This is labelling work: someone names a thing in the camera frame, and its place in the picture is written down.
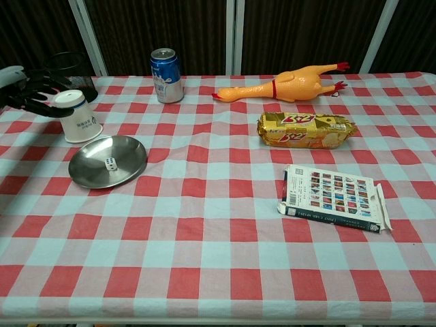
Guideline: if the yellow rubber chicken toy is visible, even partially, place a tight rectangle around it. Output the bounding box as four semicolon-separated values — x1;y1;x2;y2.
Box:
211;61;351;103

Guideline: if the blue and white drink can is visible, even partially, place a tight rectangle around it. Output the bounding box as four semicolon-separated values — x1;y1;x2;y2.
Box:
150;48;185;104

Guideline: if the white postcard box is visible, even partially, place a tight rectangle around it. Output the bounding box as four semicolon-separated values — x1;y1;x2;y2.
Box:
277;164;394;234

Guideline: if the white partition frame post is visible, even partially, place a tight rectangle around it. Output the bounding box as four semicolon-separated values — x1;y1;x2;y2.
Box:
67;0;109;77
225;0;245;76
359;0;399;74

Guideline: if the silver metal plate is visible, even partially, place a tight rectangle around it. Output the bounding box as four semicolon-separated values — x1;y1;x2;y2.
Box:
68;135;149;189

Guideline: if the white paper cup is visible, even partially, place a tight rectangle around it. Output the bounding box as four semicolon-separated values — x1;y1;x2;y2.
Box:
51;90;104;144

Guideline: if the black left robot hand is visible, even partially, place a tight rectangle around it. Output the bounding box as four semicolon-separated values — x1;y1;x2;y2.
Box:
6;67;73;119

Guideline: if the red and white checkered tablecloth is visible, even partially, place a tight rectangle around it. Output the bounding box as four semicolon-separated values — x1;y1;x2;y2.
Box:
0;72;436;322

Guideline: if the golden biscuit packet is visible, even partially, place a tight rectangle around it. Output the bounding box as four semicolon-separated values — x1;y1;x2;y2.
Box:
256;111;356;151

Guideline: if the black mesh pen holder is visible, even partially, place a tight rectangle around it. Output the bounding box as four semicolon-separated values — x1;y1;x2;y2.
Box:
44;51;99;103

